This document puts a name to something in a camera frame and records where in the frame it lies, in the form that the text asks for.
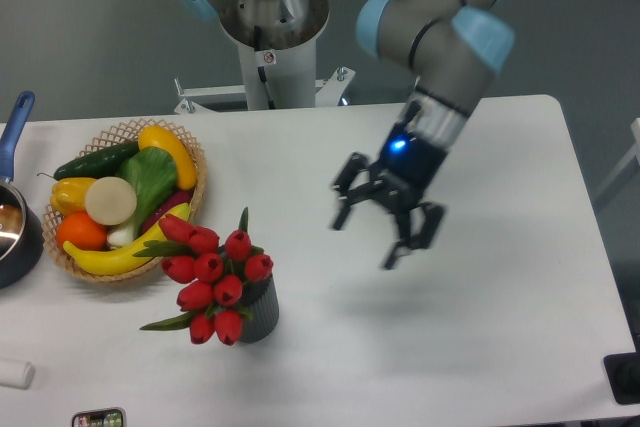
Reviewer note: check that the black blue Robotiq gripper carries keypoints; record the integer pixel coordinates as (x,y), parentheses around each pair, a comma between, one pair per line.
(397,180)

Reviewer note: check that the red tulip bouquet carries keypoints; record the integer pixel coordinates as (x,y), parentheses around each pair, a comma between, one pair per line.
(213,275)

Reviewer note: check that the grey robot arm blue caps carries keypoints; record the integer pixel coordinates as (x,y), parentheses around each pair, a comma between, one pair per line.
(454,48)

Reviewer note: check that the dark grey ribbed vase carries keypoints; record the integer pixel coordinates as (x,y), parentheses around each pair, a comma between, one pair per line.
(261,301)

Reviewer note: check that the purple eggplant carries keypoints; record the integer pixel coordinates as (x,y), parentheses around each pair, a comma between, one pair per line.
(173,200)

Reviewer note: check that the white furniture at right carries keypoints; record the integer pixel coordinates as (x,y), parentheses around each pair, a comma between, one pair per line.
(623,171)

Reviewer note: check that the green bok choy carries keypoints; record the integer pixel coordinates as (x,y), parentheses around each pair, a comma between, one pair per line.
(152,173)

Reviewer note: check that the yellow squash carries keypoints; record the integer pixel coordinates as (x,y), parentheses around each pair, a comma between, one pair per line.
(164,139)

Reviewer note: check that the beige round disc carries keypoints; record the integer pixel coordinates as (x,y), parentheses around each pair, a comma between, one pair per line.
(110,201)

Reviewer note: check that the yellow banana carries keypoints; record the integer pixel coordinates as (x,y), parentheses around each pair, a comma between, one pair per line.
(125,262)

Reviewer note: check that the green cucumber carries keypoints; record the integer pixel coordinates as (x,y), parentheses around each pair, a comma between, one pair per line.
(97,164)

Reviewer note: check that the black device at edge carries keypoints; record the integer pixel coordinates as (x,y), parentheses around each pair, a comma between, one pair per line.
(623,375)

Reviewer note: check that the orange fruit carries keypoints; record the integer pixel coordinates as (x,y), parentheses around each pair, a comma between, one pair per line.
(82,231)

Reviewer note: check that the yellow bell pepper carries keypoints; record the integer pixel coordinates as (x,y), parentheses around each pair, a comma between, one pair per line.
(68,195)

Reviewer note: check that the smartphone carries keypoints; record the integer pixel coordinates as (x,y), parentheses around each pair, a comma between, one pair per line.
(107,417)

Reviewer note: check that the white cylindrical object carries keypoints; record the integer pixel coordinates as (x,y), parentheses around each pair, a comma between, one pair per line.
(16,374)

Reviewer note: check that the white metal base frame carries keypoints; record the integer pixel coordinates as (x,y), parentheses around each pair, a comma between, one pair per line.
(220,94)

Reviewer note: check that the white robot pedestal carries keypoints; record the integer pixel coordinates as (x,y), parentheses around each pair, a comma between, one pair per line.
(276,44)

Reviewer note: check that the dark saucepan blue handle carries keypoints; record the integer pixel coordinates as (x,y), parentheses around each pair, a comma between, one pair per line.
(21,233)

